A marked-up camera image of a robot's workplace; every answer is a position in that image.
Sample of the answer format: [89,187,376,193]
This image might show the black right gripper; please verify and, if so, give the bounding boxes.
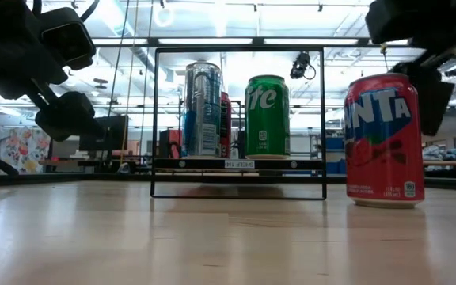
[365,0,456,136]

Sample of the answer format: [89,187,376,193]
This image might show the dark computer monitor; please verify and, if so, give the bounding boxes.
[79,114,129,152]

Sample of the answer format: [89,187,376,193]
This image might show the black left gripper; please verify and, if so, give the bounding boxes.
[0,0,105,143]

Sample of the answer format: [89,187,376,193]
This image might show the black hanging overhead camera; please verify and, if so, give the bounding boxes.
[290,51,317,81]

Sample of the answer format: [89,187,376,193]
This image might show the floral patterned cloth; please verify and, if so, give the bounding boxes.
[0,126,51,175]

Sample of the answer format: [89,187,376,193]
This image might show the green Sprite can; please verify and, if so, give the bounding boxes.
[244,74,291,160]

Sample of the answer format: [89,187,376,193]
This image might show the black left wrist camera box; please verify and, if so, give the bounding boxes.
[37,6,97,71]

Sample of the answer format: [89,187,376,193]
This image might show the black overhead rig beam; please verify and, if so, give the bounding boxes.
[91,36,371,46]

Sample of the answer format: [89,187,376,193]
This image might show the red box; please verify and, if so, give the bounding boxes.
[158,128,184,159]

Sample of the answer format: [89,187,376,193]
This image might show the red Fanta can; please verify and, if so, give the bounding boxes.
[343,72,426,210]

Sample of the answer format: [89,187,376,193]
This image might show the red Coke Zero can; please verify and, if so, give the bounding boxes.
[219,91,233,159]

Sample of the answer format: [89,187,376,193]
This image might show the blue storage bins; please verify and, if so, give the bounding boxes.
[325,136,347,175]

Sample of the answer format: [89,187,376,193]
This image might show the tall silver blue beverage can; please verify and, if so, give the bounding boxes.
[183,61,223,158]

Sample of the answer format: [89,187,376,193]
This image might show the black table edge rail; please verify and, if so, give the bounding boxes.
[0,172,456,189]

